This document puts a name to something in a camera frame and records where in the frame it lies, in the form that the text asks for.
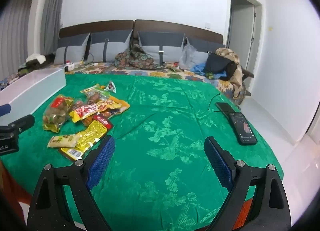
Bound floral bedsheet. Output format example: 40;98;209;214
64;62;244;101

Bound white storage box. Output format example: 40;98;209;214
0;68;67;127

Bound dark wooden chair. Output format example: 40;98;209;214
241;69;254;96

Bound black cable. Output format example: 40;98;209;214
207;92;222;110

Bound white cloth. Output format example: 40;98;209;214
26;54;47;63

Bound white door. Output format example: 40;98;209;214
226;0;263;81

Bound grey headboard cushion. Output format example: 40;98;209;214
54;33;90;66
184;37;220;67
137;31;185;66
89;29;133;63

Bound yellow bag of brown balls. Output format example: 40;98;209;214
42;94;75;132

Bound dark red snack packet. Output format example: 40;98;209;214
82;111;114;130

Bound bright yellow printed packet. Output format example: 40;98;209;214
75;121;108;150

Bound black bag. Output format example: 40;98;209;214
204;53;238;80

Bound floral patterned garment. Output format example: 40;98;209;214
115;44;154;69

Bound orange cloth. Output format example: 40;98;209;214
0;161;254;230

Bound pile of dark clothes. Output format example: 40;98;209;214
216;48;248;96

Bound blue cloth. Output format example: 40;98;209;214
191;63;208;73

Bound clear green-edged snack packet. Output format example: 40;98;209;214
80;84;112;106

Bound black phone with lit screen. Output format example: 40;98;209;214
229;112;258;145

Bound clear plastic bag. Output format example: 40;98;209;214
179;37;198;70

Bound silver triangular snack packet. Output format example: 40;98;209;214
105;81;117;94

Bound green patterned blanket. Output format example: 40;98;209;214
0;72;284;231

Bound grey curtain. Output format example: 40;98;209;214
0;0;36;79
42;0;67;46

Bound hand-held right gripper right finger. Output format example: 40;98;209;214
204;136;292;231

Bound cream snack packet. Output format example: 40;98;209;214
47;134;83;149

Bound yellow packet with red label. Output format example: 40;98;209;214
69;97;130;123

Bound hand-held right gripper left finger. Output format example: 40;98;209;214
26;135;116;231

